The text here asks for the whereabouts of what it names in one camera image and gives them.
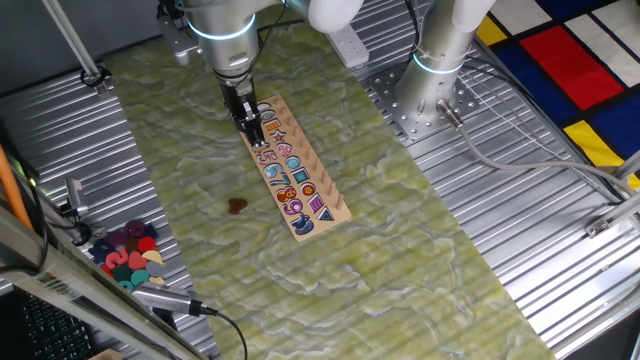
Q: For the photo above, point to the brown number four piece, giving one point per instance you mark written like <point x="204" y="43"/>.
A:
<point x="238" y="205"/>

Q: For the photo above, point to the beige shape piece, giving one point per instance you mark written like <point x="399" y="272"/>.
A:
<point x="156" y="280"/>

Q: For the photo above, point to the green marble pattern mat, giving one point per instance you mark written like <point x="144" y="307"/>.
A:
<point x="350" y="280"/>

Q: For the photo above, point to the teal circle piece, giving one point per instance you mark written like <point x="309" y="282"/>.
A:
<point x="140" y="277"/>

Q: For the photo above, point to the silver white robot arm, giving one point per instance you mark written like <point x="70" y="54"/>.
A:
<point x="225" y="45"/>

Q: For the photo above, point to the grey shape piece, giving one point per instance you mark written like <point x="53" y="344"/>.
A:
<point x="155" y="269"/>

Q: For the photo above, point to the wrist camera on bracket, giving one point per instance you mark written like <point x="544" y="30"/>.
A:
<point x="175" y="40"/>

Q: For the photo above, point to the red number two piece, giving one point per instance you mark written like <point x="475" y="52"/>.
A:
<point x="112" y="262"/>

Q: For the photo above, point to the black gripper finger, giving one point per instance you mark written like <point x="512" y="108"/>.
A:
<point x="246" y="131"/>
<point x="259" y="135"/>

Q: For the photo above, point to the aluminium pole with clamp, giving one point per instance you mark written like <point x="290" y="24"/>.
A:
<point x="75" y="42"/>

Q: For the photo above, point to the wooden number shape puzzle board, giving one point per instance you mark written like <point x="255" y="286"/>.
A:
<point x="320" y="197"/>

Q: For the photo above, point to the small camera on clamp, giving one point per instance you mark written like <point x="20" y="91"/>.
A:
<point x="75" y="195"/>

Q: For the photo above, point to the black keyboard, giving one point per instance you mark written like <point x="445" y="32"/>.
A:
<point x="50" y="330"/>

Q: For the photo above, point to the yellow semicircle piece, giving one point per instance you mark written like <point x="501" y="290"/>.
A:
<point x="153" y="257"/>

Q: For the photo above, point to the aluminium frame bracket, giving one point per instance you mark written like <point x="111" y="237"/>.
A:
<point x="615" y="215"/>

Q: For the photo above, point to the purple rectangle piece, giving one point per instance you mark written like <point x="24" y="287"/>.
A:
<point x="116" y="238"/>

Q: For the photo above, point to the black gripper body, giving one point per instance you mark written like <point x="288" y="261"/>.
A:
<point x="237" y="100"/>

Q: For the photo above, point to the teal square piece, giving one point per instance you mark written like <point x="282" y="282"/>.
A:
<point x="122" y="273"/>

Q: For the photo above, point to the orange tube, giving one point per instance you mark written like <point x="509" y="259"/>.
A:
<point x="11" y="190"/>

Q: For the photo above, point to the grey metal frame bar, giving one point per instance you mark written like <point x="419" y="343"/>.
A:
<point x="75" y="285"/>

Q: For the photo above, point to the dark blue number zero piece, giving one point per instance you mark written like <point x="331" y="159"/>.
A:
<point x="95" y="252"/>

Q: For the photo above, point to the light wooden box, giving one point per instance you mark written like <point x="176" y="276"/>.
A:
<point x="106" y="355"/>

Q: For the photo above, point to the dark blue shape piece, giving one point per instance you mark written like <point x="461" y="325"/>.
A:
<point x="151" y="231"/>

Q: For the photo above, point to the silver camera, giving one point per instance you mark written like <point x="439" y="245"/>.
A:
<point x="165" y="299"/>

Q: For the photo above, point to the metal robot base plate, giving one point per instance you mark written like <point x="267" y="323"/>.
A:
<point x="400" y="115"/>

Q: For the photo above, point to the red heart piece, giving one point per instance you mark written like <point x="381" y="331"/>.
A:
<point x="137" y="261"/>

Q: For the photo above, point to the white power strip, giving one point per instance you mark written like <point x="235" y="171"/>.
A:
<point x="350" y="47"/>

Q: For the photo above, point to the red circle piece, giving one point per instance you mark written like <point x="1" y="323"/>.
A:
<point x="146" y="244"/>

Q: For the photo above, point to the colourful block pattern cloth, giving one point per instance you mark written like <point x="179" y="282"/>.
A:
<point x="545" y="55"/>

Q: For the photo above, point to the black camera stand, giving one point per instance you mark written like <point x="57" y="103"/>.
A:
<point x="165" y="320"/>

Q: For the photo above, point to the teal number six piece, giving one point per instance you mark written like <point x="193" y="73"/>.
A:
<point x="126" y="285"/>

